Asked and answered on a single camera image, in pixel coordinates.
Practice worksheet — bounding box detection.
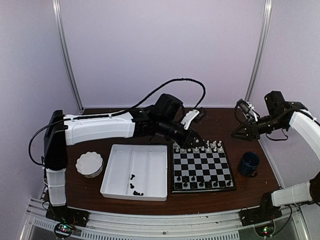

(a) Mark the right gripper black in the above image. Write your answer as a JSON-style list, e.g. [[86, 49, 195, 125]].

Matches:
[[231, 113, 287, 142]]

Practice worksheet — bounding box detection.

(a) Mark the black and silver chessboard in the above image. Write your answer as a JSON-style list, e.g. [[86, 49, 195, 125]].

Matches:
[[171, 142, 237, 194]]

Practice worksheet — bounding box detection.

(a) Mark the black chess piece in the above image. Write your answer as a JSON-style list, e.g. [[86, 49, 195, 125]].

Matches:
[[190, 182, 197, 189]]

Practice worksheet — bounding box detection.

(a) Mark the white plastic tray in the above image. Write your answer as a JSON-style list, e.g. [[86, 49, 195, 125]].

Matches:
[[100, 144, 168, 202]]

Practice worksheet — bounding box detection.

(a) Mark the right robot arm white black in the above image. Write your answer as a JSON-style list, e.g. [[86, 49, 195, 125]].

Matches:
[[230, 90, 320, 221]]

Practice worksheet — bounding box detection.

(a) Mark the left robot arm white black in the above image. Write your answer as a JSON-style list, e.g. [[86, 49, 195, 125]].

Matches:
[[40, 93, 206, 222]]

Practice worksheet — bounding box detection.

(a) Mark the white chess pieces row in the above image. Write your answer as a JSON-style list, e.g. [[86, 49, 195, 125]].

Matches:
[[173, 140, 224, 153]]

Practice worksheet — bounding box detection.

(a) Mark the dark blue mug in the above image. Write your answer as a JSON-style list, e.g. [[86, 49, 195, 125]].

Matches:
[[237, 151, 260, 178]]

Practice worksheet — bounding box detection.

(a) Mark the white scalloped bowl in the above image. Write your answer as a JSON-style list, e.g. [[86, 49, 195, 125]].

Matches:
[[75, 151, 104, 178]]

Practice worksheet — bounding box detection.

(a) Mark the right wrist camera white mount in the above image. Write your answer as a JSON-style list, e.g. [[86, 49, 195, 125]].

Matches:
[[236, 98, 260, 122]]

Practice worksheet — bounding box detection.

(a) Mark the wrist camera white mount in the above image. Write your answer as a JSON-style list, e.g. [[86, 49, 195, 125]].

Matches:
[[236, 98, 260, 122], [180, 108, 207, 130]]

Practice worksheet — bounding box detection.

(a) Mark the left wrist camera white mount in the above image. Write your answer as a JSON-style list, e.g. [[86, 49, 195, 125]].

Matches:
[[180, 108, 207, 130]]

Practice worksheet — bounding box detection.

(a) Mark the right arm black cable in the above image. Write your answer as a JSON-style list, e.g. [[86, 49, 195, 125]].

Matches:
[[233, 104, 290, 142]]

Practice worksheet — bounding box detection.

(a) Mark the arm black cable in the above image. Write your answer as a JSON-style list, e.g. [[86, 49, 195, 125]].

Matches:
[[233, 104, 290, 142], [109, 77, 207, 117]]

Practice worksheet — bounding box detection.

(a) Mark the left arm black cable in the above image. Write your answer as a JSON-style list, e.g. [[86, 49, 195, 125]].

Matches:
[[109, 77, 207, 117]]

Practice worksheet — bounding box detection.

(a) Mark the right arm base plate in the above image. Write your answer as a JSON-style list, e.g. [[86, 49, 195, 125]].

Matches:
[[238, 206, 282, 227]]

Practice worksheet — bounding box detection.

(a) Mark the aluminium front rail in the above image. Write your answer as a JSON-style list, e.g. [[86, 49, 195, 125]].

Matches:
[[17, 197, 311, 240]]

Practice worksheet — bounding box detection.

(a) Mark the right aluminium frame post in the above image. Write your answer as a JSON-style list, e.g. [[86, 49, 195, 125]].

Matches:
[[244, 0, 273, 102]]

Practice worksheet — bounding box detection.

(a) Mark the aluminium frame post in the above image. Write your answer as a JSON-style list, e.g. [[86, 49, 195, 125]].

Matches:
[[52, 0, 85, 113], [244, 0, 273, 102]]

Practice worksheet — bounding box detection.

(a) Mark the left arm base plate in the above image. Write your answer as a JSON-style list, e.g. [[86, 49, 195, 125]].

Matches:
[[45, 205, 90, 227]]

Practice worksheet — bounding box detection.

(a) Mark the left aluminium frame post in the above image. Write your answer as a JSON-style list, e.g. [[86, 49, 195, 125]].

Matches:
[[52, 0, 85, 113]]

